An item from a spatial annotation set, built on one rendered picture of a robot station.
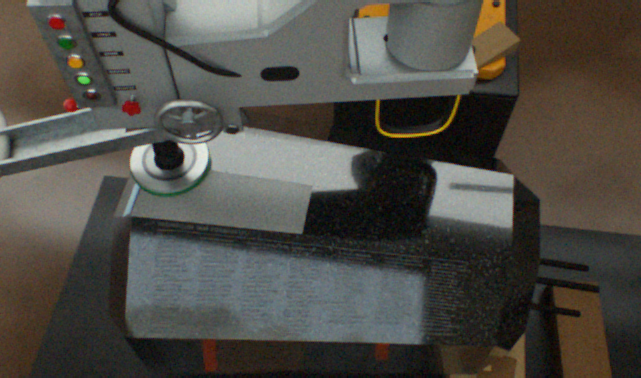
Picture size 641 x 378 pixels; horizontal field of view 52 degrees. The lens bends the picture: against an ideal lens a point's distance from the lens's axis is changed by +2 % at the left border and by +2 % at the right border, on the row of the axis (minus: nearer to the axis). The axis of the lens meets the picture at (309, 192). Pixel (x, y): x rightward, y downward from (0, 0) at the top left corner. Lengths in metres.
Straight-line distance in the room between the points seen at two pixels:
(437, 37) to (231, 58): 0.42
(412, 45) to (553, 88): 1.93
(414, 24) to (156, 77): 0.54
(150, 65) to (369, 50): 0.48
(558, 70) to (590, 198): 0.71
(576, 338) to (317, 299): 1.11
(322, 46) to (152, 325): 0.94
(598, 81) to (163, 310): 2.32
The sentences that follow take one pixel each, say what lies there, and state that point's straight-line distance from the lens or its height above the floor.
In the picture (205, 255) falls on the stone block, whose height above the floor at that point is 0.80.
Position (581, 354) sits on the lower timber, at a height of 0.11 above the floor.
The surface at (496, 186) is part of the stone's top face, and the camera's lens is 1.84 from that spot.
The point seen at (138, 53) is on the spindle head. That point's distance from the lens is 1.38.
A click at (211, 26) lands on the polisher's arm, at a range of 1.37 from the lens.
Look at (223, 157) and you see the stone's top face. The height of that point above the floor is 0.87.
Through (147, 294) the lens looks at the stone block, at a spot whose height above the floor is 0.71.
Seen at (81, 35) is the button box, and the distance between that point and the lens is 1.34.
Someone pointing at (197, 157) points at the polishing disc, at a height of 0.89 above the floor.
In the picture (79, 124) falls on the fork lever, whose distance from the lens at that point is 1.85.
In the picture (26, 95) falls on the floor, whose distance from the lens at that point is 3.39.
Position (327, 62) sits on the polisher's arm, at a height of 1.35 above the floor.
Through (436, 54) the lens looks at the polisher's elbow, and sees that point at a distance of 1.43.
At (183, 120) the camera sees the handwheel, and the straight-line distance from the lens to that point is 1.44.
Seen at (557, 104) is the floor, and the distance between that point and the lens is 3.24.
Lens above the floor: 2.37
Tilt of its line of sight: 58 degrees down
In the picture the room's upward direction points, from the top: 2 degrees counter-clockwise
